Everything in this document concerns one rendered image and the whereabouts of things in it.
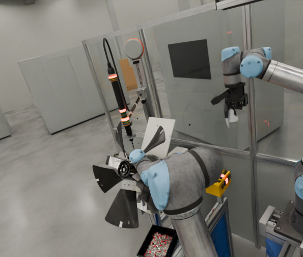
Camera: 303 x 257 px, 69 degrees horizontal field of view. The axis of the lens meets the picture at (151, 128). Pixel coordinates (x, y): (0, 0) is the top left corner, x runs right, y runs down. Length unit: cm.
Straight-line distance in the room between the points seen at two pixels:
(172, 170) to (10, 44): 1281
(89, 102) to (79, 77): 77
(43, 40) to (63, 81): 688
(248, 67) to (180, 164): 46
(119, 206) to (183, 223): 92
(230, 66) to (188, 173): 59
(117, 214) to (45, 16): 1255
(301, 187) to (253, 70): 54
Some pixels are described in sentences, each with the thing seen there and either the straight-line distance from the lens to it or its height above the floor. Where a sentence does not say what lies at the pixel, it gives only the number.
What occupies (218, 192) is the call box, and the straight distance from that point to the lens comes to 144.
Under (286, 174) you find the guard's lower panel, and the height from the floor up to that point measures 89.
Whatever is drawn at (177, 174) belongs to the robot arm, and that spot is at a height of 163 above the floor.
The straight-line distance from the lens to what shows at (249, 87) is 159.
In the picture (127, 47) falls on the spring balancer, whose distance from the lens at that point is 187.
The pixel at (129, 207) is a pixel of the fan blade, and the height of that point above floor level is 100.
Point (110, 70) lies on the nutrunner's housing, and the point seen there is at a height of 184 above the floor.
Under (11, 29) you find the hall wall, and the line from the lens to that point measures 1327.
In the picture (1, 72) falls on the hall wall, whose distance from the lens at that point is 1316.
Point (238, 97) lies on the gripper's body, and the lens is 109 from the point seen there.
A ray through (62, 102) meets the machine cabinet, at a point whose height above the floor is 76.
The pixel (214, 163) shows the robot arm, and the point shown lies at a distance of 62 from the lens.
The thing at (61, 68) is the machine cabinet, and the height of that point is 164.
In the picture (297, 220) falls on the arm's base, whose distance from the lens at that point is 123.
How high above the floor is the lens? 197
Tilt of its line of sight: 23 degrees down
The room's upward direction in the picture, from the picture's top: 14 degrees counter-clockwise
